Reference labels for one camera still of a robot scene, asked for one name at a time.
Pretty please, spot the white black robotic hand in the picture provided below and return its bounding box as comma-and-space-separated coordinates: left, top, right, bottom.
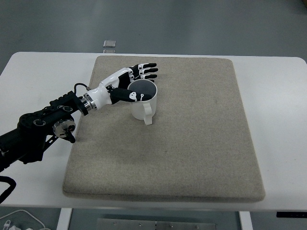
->
81, 63, 158, 111

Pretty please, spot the white HOME mug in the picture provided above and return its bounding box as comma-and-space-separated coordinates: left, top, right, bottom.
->
128, 79, 157, 125

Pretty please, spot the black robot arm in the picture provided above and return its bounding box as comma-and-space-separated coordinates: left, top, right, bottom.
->
0, 91, 88, 171

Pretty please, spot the lower metal floor plate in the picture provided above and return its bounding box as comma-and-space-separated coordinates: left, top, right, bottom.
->
103, 49, 116, 54

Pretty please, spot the beige felt mat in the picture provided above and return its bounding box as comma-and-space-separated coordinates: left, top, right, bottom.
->
62, 56, 265, 202

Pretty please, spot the white table leg left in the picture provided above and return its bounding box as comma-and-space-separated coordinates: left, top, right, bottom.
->
56, 208, 72, 230

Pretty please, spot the white table leg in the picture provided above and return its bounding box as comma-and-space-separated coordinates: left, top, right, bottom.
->
239, 211, 253, 230
56, 208, 72, 230

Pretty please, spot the white table leg right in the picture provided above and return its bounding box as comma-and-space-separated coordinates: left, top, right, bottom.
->
239, 211, 253, 230

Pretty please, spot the black table control panel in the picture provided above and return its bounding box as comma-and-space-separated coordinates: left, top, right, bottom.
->
276, 212, 307, 219

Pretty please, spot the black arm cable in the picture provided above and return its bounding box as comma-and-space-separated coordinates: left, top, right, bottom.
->
73, 82, 91, 96

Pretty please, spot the white cable on floor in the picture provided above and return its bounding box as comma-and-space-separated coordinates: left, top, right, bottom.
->
0, 209, 47, 230

